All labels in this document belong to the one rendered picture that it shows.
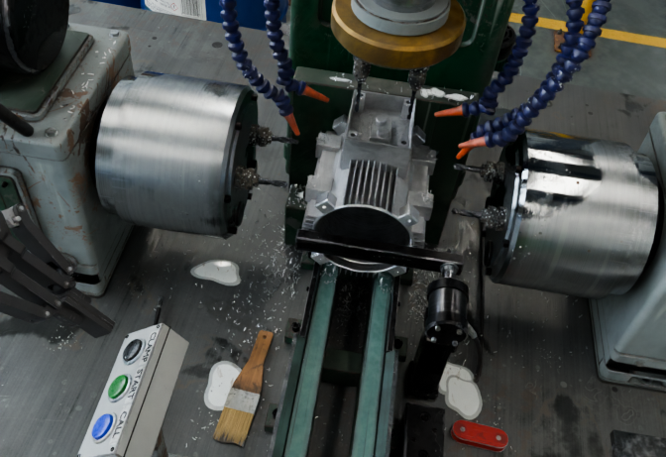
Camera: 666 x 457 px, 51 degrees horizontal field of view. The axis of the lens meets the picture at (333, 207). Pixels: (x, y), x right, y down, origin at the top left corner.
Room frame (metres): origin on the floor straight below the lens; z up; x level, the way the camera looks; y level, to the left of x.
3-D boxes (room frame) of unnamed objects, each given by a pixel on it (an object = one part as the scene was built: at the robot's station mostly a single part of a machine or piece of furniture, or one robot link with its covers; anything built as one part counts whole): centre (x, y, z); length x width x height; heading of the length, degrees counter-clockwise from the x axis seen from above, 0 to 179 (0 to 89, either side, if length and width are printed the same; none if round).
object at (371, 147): (0.82, -0.06, 1.11); 0.12 x 0.11 x 0.07; 176
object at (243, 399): (0.53, 0.10, 0.80); 0.21 x 0.05 x 0.01; 171
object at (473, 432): (0.49, -0.27, 0.81); 0.09 x 0.03 x 0.02; 82
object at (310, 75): (0.94, -0.07, 0.97); 0.30 x 0.11 x 0.34; 86
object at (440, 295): (0.75, -0.23, 0.92); 0.45 x 0.13 x 0.24; 176
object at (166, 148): (0.81, 0.30, 1.04); 0.37 x 0.25 x 0.25; 86
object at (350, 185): (0.78, -0.06, 1.02); 0.20 x 0.19 x 0.19; 176
